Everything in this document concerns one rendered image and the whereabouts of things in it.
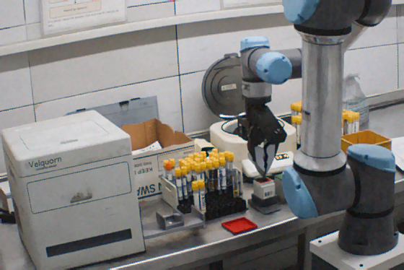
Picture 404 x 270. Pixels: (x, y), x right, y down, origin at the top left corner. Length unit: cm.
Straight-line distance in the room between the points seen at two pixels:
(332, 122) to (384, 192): 23
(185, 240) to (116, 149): 31
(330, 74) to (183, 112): 105
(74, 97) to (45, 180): 69
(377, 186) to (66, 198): 69
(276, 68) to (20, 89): 86
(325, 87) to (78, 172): 57
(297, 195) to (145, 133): 89
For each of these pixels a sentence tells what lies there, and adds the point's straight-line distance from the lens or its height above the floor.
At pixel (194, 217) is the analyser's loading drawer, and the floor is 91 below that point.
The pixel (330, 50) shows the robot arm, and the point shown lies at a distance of 119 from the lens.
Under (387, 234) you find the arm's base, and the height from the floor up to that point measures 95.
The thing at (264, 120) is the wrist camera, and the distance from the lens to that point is 161.
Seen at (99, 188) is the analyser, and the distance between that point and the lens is 143.
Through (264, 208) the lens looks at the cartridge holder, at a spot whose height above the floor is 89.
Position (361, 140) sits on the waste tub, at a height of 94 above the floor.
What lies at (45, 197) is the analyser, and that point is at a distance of 140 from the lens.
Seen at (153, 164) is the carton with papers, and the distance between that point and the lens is 179.
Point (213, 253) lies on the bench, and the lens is 157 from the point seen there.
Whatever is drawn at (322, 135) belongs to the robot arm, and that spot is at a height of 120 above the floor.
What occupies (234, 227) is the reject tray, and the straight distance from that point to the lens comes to 163.
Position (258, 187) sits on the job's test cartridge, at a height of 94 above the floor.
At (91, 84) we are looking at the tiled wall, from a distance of 204.
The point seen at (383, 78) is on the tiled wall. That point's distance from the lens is 270.
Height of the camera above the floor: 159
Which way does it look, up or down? 17 degrees down
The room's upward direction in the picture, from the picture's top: 4 degrees counter-clockwise
